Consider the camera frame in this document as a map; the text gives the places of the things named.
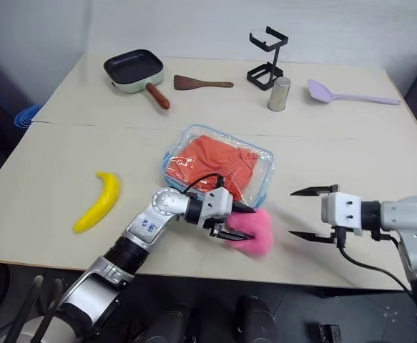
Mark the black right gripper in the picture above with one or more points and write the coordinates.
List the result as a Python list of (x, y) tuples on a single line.
[(338, 234)]

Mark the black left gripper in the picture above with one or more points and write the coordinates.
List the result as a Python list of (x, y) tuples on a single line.
[(216, 227)]

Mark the pink fluffy cloth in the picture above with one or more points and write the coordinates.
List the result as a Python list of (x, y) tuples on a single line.
[(256, 232)]

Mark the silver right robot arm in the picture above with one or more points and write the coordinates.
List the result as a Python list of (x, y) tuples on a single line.
[(413, 218)]

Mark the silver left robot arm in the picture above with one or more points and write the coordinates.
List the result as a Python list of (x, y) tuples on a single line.
[(147, 223)]

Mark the clear plastic pouch blue trim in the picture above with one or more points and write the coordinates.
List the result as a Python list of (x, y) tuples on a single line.
[(262, 171)]

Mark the orange cloth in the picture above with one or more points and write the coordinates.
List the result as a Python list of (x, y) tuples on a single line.
[(215, 157)]

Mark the dark rounded shape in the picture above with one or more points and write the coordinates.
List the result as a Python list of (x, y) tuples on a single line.
[(172, 325), (256, 319)]

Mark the purple silicone spatula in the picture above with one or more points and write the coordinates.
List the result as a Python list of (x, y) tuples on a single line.
[(322, 91)]

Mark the stainless steel cup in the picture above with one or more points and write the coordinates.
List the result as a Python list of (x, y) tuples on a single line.
[(279, 94)]

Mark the yellow banana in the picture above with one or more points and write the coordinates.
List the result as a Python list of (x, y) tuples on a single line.
[(104, 202)]

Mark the brown wooden spatula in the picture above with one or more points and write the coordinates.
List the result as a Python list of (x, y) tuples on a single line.
[(188, 83)]

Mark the square pale green frying pan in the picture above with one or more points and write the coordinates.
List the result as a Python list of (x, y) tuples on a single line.
[(133, 68)]

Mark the black tripod legs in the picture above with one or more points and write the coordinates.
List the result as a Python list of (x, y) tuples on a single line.
[(27, 307)]

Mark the blue plastic stool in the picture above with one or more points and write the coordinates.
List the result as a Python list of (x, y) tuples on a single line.
[(25, 116)]

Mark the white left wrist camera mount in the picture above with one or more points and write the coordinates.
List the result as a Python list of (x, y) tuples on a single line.
[(217, 205)]

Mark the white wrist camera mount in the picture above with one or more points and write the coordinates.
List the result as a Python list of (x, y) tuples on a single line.
[(340, 212), (217, 205)]

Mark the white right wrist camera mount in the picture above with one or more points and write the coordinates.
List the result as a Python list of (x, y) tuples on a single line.
[(340, 212)]

